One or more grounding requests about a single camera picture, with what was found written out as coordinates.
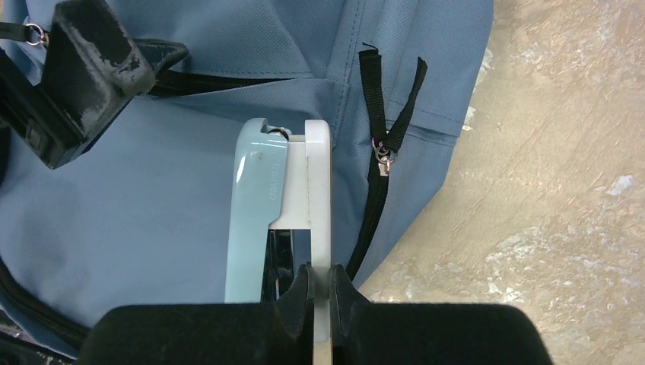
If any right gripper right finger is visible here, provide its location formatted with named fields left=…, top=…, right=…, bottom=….
left=329, top=265, right=552, bottom=364

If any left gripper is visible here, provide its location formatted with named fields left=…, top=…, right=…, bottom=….
left=0, top=0, right=190, bottom=171

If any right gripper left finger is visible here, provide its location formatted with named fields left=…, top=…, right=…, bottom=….
left=76, top=265, right=314, bottom=364

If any light blue stapler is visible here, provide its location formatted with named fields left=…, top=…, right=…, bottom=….
left=216, top=118, right=332, bottom=364

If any blue backpack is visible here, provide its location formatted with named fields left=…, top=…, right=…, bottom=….
left=1, top=1, right=494, bottom=357

